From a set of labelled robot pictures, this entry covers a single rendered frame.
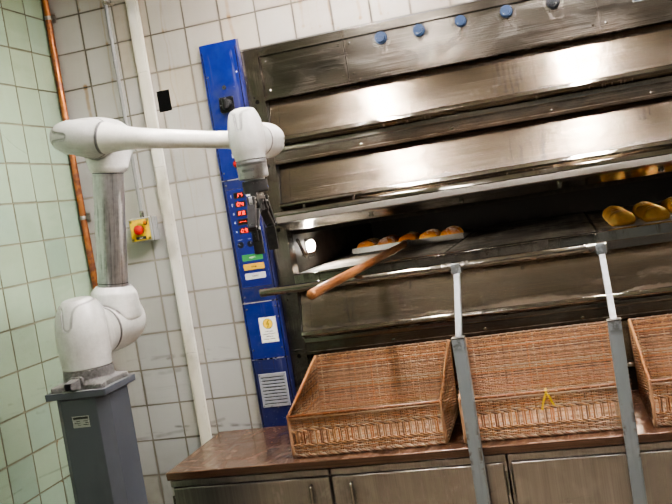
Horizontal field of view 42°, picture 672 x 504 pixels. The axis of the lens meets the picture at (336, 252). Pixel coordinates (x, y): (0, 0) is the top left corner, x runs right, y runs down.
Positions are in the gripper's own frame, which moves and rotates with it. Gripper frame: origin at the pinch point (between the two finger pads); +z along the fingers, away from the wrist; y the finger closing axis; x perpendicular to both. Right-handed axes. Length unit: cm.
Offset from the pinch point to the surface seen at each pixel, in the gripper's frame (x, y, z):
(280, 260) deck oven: -26, -92, 10
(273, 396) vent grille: -38, -88, 64
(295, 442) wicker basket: -17, -43, 72
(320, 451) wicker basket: -7, -40, 75
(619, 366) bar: 95, -29, 55
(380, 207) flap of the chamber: 22, -76, -4
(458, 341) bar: 48, -30, 41
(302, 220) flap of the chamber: -10, -78, -5
